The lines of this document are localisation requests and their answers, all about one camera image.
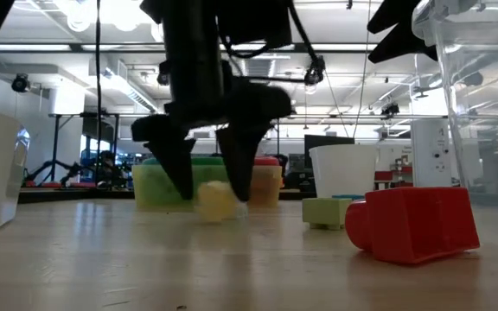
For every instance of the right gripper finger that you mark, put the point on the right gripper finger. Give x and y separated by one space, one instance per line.
393 13
404 43

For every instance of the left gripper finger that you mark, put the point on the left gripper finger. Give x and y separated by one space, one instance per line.
242 138
169 147

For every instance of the red foam die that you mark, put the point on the red foam die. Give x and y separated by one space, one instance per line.
268 161

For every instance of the green foam die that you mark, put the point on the green foam die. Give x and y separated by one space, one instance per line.
208 161

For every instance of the teal foam die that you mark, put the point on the teal foam die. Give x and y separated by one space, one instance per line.
154 185

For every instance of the yellow small toy block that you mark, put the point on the yellow small toy block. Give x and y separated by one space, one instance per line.
215 203

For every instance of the mint small toy block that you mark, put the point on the mint small toy block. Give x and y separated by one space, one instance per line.
242 210

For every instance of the lime green toy block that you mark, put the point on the lime green toy block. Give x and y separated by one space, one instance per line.
327 211

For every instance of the clear plastic bin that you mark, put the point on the clear plastic bin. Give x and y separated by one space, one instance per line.
487 129

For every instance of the teal toy block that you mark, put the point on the teal toy block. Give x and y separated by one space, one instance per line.
355 197

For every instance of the black background robot arm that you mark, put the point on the black background robot arm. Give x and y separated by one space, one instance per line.
52 168

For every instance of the black ceiling spotlight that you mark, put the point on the black ceiling spotlight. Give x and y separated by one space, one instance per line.
20 83
162 78
390 109

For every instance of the yellow translucent bin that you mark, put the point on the yellow translucent bin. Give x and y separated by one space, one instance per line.
145 194

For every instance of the person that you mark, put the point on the person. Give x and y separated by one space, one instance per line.
107 166

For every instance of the white round cup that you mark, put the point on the white round cup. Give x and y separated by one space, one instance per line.
344 168

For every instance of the white pillar with sockets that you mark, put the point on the white pillar with sockets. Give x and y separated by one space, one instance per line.
428 151

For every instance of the red cabinet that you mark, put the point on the red cabinet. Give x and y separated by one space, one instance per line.
387 176

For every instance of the black overhead crossbar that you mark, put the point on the black overhead crossbar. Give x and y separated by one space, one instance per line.
37 47

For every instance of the red stepped toy block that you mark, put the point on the red stepped toy block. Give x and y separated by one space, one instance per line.
413 224

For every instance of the black background station frame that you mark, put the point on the black background station frame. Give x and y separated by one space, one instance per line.
278 142
115 142

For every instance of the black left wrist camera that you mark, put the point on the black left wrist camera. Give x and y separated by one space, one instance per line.
257 21

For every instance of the black overhead camera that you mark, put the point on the black overhead camera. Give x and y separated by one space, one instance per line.
316 73

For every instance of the black aluminium table frame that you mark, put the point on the black aluminium table frame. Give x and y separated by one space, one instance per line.
80 195

